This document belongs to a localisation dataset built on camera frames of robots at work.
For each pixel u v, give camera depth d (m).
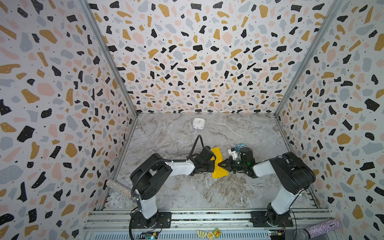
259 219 0.73
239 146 1.01
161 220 0.73
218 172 0.90
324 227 0.70
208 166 0.83
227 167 0.84
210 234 0.69
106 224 0.73
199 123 1.13
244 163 0.78
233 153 0.90
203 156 0.73
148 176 0.49
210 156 0.73
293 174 0.50
